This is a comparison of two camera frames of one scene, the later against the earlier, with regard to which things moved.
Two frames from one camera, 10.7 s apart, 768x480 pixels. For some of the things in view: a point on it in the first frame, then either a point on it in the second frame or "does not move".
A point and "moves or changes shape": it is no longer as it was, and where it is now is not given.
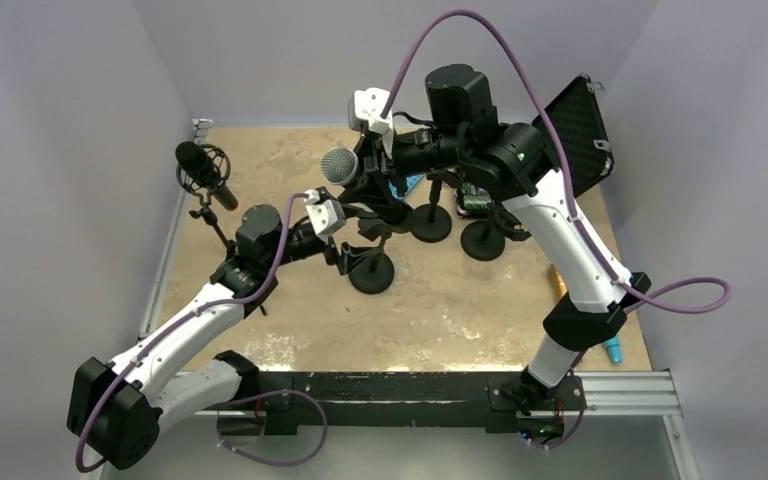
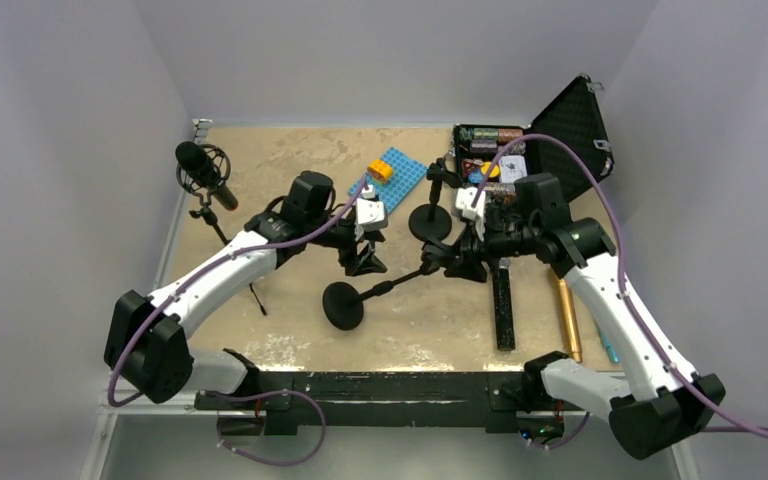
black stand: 377,276 moves or changes shape
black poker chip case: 581,120 does not move
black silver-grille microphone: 339,165 → 504,313
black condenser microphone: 194,159 does not move
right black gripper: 375,168 → 470,246
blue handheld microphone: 614,349 does not move
